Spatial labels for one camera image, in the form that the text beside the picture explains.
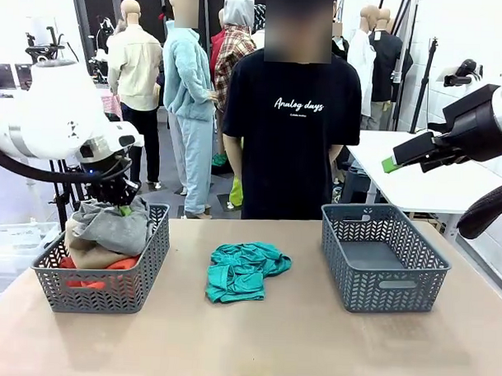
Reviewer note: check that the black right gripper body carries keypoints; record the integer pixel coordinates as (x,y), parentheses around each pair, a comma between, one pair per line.
(475,130)

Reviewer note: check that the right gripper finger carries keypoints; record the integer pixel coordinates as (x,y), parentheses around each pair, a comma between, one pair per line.
(413,148)
(439,159)

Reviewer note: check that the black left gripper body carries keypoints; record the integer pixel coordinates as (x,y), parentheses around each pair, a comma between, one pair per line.
(111,183)

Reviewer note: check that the grey knit garment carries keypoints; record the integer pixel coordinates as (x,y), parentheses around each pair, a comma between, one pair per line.
(109,228)

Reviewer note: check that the orange t-shirt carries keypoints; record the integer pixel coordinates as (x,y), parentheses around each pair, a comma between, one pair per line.
(124,265)

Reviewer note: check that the beige garment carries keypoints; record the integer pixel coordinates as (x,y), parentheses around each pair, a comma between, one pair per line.
(92,254)

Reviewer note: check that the teal garment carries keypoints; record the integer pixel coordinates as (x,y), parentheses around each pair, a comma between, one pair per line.
(244,274)

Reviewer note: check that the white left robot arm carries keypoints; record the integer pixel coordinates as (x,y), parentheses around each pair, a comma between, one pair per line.
(51,115)

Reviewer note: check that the person's left forearm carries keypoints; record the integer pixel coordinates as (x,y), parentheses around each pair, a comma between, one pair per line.
(336,162)

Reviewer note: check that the person's right forearm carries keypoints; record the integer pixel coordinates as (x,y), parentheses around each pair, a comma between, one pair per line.
(232,154)

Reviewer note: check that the black backdrop stand poles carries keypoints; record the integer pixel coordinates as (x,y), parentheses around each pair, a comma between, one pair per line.
(398,115)

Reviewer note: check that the large white table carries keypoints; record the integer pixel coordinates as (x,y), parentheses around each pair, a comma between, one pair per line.
(399,189)

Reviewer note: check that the black light stand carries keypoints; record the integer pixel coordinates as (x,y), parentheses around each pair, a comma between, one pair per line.
(423,87)

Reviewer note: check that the dark grey floor bin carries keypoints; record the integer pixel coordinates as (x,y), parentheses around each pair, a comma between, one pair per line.
(358,187)

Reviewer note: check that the grey plastic lattice basket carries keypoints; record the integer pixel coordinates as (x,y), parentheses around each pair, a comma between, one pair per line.
(87,269)
(396,268)

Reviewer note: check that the table with red checked cloth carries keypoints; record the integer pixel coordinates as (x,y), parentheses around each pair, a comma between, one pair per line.
(115,105)

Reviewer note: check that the mannequin in black shirt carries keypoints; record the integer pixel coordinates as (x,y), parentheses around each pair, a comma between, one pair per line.
(385,60)

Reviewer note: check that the mannequin in white shirt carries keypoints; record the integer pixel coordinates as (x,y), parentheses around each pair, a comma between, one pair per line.
(360,68)

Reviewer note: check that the mannequin in cream jacket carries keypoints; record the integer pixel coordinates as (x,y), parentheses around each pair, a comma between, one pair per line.
(135,76)

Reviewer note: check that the clear plastic storage bin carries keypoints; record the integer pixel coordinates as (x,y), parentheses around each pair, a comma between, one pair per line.
(10,245)

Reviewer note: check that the mannequin in dark jacket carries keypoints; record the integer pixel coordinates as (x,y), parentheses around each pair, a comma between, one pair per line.
(340,48)

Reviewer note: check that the person in black t-shirt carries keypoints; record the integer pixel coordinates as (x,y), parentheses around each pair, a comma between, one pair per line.
(289,156)

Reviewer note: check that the mannequin in light blue fleece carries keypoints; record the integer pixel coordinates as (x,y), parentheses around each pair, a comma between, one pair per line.
(184,78)

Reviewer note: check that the black monitor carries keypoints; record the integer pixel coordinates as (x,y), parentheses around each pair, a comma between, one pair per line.
(23,73)
(1,75)

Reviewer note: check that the mannequin in red top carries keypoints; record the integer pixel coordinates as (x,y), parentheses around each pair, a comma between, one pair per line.
(216,46)

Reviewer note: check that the mannequin in plaid hoodie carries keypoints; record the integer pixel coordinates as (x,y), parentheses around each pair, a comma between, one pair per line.
(235,55)

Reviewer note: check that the mannequin with patterned scarf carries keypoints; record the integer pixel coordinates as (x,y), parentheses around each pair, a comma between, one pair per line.
(259,19)

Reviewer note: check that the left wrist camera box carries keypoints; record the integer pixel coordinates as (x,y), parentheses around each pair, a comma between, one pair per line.
(127,135)

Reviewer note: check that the black camera tripod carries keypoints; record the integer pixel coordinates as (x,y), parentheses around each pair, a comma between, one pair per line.
(63,214)

